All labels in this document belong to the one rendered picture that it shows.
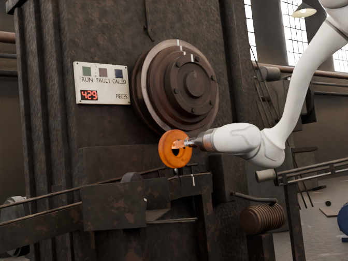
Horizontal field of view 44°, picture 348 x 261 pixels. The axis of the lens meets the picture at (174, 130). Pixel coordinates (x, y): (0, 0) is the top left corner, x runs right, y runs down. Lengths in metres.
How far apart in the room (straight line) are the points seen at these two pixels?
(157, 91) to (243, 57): 4.59
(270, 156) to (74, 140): 0.82
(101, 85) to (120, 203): 0.74
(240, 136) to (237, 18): 5.21
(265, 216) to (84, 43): 1.14
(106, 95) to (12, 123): 6.22
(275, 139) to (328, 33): 0.40
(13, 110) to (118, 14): 6.16
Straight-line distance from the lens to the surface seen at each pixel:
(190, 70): 1.95
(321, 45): 1.38
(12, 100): 8.15
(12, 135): 8.04
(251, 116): 6.26
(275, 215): 2.11
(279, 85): 9.90
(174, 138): 1.70
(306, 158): 9.95
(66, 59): 1.93
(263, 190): 4.61
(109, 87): 1.92
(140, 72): 1.90
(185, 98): 1.89
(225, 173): 2.10
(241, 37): 6.48
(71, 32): 1.93
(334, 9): 1.19
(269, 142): 1.52
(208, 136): 1.51
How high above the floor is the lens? 0.74
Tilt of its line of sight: 5 degrees up
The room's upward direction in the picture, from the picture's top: 6 degrees counter-clockwise
